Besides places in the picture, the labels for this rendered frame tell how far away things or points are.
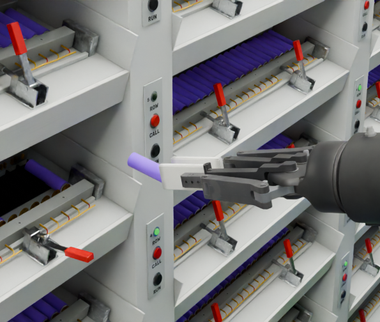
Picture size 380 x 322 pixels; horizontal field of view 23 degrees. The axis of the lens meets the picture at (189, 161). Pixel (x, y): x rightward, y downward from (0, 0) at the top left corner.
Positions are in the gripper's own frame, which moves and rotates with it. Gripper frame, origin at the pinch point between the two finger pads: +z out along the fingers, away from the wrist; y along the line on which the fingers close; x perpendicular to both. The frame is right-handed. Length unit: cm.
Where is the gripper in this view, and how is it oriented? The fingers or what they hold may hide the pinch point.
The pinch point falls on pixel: (192, 173)
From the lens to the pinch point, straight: 107.0
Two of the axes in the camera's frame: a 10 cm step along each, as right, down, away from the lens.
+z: -8.1, -0.1, 5.8
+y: 5.5, -3.4, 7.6
